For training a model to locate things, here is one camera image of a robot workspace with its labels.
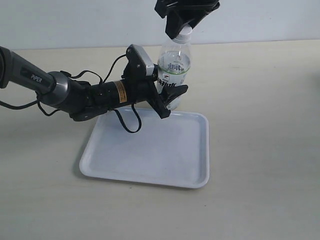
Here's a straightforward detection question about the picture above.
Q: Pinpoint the white bottle cap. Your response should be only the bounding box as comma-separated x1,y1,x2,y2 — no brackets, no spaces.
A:
175,24,193,43

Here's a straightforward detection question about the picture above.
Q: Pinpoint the clear plastic drink bottle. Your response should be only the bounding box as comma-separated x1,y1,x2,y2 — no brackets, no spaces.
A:
154,37,192,111

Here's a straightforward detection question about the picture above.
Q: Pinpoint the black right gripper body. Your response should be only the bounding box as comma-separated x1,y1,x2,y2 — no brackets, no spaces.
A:
154,0,220,18

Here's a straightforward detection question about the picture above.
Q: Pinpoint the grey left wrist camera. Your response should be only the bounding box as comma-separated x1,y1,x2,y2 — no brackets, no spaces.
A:
122,44,155,80

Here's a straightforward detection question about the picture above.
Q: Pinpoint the black camera cable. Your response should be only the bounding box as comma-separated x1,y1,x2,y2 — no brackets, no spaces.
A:
37,55,142,134

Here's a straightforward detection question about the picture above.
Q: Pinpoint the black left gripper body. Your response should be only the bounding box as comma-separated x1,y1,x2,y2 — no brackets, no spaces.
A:
109,75,171,119

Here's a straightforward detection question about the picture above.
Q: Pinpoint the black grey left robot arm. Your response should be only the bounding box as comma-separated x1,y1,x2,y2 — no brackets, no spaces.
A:
0,44,188,122

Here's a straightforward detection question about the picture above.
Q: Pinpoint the white plastic tray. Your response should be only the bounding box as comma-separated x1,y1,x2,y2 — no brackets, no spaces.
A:
79,108,210,189

